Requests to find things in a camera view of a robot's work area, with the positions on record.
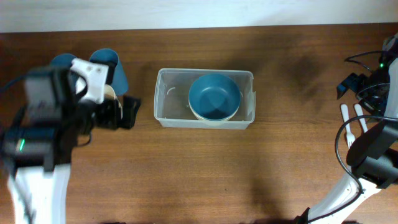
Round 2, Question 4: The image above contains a cream bowl back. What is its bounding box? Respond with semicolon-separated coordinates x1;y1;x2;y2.
189;105;239;121

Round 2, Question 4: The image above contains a cream bowl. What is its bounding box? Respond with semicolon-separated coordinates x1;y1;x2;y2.
194;113;234;126
189;105;239;121

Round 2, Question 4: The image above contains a blue bowl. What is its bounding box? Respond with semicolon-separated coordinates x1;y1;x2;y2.
188;73;241;114

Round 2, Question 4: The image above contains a cream bowl front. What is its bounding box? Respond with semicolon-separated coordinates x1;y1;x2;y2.
194;113;234;126

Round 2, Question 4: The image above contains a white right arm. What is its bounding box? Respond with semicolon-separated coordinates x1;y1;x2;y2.
294;35;397;223

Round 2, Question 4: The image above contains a left arm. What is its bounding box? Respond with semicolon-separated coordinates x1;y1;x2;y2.
1;66;141;223

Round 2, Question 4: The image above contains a clear plastic container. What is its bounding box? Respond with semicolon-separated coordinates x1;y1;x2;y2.
154;68;256;129

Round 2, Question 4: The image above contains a cream cup front right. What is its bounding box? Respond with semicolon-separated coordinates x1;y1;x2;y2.
104;84;123;118

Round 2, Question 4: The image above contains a blue cup back right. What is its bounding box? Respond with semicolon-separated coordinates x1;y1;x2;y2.
89;49;129;96

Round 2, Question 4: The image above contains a blue cup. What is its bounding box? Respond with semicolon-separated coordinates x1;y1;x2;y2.
50;53;76;67
89;49;129;96

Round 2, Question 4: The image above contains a white plastic fork left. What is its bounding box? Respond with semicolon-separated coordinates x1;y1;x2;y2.
340;104;355;148

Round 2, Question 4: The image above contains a blue cup back left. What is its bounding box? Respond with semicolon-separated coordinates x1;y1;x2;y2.
50;53;76;67

